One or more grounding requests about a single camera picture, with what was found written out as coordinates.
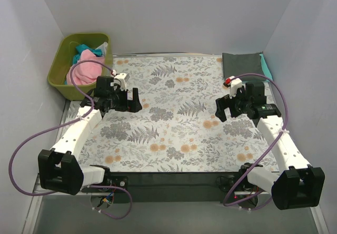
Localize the pink t-shirt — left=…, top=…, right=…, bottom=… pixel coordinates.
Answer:
left=65, top=50, right=105, bottom=85

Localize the white garment in bin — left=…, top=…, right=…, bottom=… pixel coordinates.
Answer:
left=96, top=42, right=108, bottom=58

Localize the folded teal t-shirt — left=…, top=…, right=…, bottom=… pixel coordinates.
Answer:
left=260, top=53, right=273, bottom=80

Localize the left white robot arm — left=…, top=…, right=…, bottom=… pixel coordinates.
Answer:
left=38, top=73, right=142, bottom=195

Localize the folded dark grey t-shirt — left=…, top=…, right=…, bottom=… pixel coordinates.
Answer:
left=222, top=53, right=264, bottom=78

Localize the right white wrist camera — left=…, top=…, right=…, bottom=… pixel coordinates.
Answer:
left=224, top=76, right=242, bottom=99

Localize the green plastic bin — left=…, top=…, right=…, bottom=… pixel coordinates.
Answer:
left=47, top=32, right=113, bottom=101

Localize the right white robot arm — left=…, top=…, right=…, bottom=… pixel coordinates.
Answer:
left=215, top=77, right=325, bottom=210

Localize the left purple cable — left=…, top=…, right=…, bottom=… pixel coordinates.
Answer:
left=8, top=61, right=133, bottom=220

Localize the teal t-shirt in bin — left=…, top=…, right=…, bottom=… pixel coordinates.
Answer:
left=72, top=44, right=104, bottom=64

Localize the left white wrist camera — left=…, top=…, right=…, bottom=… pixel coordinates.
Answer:
left=111, top=73, right=130, bottom=91

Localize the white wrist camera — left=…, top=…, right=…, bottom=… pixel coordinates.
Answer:
left=224, top=76, right=242, bottom=99
left=111, top=73, right=130, bottom=91

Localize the floral patterned table mat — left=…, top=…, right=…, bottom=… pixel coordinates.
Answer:
left=78, top=56, right=268, bottom=172

